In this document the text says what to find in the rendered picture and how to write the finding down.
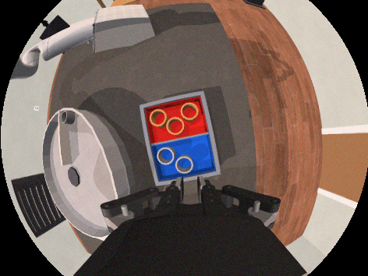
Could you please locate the white round turntable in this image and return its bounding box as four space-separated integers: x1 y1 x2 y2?
42 108 136 241

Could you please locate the bronze bushing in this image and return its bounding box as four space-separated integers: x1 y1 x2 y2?
150 109 169 128
181 103 198 122
166 117 185 135

